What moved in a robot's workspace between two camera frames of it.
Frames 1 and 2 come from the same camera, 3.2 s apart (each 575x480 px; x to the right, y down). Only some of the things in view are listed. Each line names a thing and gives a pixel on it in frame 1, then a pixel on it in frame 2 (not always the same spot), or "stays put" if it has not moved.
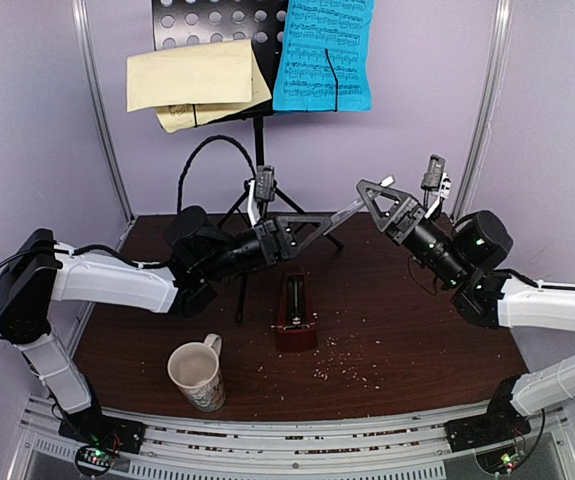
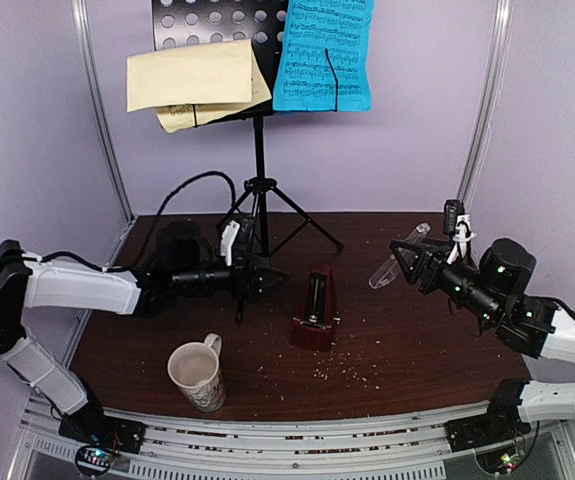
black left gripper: [273, 231] -> [251, 292]
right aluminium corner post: [495, 60] stays put
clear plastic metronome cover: [381, 199] -> [391, 266]
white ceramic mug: [196, 371] stays put
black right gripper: [404, 218] -> [428, 265]
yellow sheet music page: [193, 86] stays put
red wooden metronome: [296, 331] -> [317, 316]
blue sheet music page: [324, 62] stays put
